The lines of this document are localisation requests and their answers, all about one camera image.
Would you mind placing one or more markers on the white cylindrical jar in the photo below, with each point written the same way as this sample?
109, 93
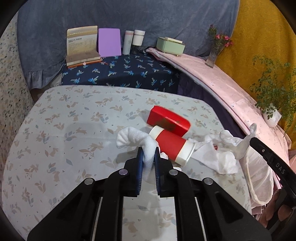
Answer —
138, 37

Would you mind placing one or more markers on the beige desk calendar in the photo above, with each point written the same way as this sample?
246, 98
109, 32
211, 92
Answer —
81, 46

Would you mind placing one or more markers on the white lined trash bin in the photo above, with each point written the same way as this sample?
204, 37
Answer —
259, 177

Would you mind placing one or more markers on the mint green tissue box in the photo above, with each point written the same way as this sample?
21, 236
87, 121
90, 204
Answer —
170, 46

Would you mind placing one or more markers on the slim white bottle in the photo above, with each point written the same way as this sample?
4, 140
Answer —
127, 43

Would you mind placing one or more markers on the white paper napkin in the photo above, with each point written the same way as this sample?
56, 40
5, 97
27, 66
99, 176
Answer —
220, 152

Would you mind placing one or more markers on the red cardboard box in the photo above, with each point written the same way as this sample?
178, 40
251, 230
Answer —
168, 120

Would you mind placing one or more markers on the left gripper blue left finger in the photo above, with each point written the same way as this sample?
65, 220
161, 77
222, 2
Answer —
138, 174

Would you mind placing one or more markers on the navy floral cloth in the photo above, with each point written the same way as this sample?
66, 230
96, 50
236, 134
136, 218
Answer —
142, 70

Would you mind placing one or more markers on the person hand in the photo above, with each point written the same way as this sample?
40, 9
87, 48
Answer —
283, 213

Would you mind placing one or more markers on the mustard yellow backdrop cloth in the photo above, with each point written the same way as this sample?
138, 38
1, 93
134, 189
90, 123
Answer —
260, 30

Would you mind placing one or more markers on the white potted green plant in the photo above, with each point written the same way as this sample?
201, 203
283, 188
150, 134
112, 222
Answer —
275, 91

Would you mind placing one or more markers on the white cloth rag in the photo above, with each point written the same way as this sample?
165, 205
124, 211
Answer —
132, 137

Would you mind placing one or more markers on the red white paper cup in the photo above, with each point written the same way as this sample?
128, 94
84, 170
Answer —
178, 149

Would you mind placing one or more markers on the glass vase pink flowers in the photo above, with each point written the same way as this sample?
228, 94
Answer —
219, 41

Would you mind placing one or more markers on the purple card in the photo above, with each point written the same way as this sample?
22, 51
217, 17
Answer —
109, 42

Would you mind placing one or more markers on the pink bed cover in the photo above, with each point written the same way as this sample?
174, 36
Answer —
231, 96

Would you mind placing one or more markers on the blue grey backdrop cloth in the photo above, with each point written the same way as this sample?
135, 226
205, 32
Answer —
45, 26

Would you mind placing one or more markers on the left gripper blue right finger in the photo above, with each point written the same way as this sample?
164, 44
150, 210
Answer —
157, 171

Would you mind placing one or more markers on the rabbit print tablecloth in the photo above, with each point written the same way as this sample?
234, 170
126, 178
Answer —
70, 134

